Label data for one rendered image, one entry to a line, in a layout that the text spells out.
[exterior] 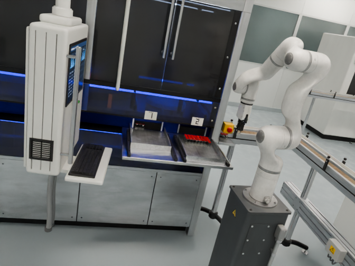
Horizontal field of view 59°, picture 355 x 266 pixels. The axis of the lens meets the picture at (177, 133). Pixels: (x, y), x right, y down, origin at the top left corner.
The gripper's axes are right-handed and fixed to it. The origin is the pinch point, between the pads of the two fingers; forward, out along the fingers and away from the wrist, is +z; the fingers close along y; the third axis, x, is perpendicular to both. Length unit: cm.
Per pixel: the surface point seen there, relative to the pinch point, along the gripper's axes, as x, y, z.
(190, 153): -24.4, -9.5, 25.5
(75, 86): -96, 21, -16
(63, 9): -107, 1, -48
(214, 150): -5.1, -19.1, 25.3
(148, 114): -53, -35, 11
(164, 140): -40, -27, 25
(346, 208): 133, -32, 72
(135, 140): -60, -21, 25
